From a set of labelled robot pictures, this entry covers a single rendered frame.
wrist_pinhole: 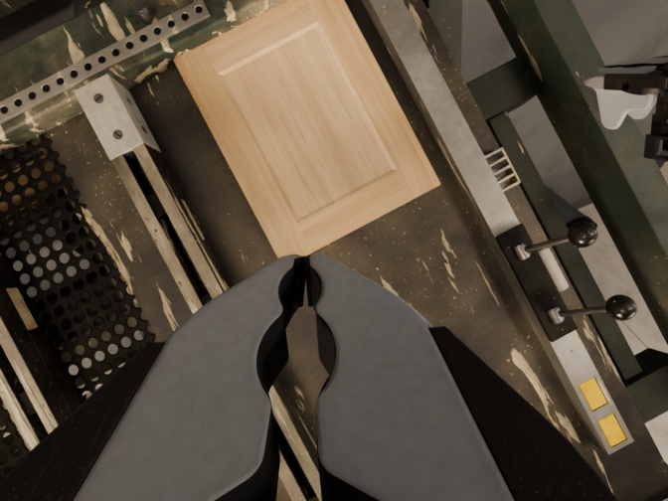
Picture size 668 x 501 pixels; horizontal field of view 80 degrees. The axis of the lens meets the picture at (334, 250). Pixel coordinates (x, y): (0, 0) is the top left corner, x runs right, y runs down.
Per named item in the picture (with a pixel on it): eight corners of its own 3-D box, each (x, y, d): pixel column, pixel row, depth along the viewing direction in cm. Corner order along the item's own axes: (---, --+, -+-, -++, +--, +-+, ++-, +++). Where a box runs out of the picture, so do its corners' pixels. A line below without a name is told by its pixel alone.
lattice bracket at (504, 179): (495, 150, 72) (502, 146, 69) (513, 185, 72) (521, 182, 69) (475, 161, 72) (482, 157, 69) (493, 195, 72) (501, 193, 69)
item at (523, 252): (516, 238, 69) (594, 214, 58) (526, 257, 69) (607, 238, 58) (504, 247, 67) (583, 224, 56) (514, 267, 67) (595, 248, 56)
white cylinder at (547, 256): (563, 284, 72) (542, 246, 72) (573, 285, 69) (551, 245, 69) (548, 292, 72) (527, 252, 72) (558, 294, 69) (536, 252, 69)
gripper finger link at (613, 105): (564, 128, 47) (641, 138, 39) (564, 75, 44) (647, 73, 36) (585, 120, 47) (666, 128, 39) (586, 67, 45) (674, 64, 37)
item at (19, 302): (17, 286, 70) (3, 288, 67) (39, 327, 70) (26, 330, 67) (2, 294, 70) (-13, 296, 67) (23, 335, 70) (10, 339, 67)
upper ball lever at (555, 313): (548, 299, 69) (633, 287, 58) (559, 319, 69) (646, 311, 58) (537, 310, 67) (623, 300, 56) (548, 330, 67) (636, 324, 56)
